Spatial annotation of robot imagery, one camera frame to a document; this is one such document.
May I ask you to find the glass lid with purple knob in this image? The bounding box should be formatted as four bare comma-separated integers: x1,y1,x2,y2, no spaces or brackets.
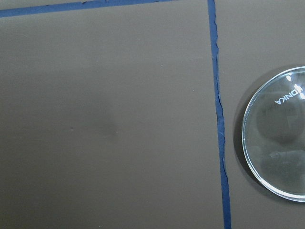
241,66,305,202

